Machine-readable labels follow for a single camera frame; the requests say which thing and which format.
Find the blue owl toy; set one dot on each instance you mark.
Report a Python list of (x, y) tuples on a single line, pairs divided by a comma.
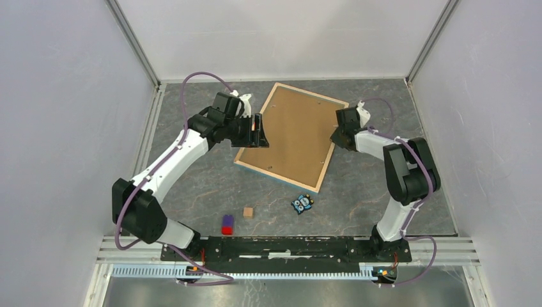
[(303, 203)]

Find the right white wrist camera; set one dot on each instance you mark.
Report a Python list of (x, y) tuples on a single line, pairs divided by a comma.
[(363, 113)]

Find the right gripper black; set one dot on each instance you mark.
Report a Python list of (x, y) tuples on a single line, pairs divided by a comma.
[(334, 138)]

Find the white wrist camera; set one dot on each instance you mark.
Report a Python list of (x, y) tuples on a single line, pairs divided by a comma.
[(244, 107), (363, 113)]

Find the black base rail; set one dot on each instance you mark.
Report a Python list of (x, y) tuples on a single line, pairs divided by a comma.
[(222, 260)]

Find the wooden picture frame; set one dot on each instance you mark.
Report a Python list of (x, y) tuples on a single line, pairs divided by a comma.
[(292, 178)]

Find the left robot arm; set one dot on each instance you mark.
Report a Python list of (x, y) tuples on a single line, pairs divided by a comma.
[(136, 203)]

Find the brown cardboard backing board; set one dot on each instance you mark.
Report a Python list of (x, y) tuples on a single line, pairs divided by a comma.
[(292, 131)]

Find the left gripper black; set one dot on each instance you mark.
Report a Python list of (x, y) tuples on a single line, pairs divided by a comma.
[(253, 139)]

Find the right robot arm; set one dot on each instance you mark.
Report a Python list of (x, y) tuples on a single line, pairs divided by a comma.
[(411, 174)]

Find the purple red toy block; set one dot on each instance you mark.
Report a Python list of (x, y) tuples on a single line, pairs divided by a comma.
[(227, 226)]

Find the small wooden cube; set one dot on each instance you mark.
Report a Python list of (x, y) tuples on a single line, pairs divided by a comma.
[(248, 212)]

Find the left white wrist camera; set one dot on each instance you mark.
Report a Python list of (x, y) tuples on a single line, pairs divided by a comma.
[(244, 107)]

